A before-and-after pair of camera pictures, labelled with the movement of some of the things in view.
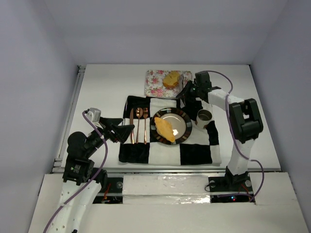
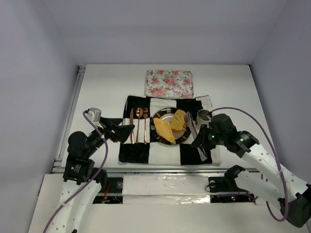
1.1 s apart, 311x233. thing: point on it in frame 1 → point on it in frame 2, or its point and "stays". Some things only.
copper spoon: (139, 113) stays
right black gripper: (192, 90) → (207, 135)
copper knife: (131, 123) stays
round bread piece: (172, 79) → (178, 122)
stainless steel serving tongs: (181, 85) → (189, 117)
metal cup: (203, 116) stays
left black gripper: (110, 131) stays
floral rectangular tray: (154, 86) stays
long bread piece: (164, 129) stays
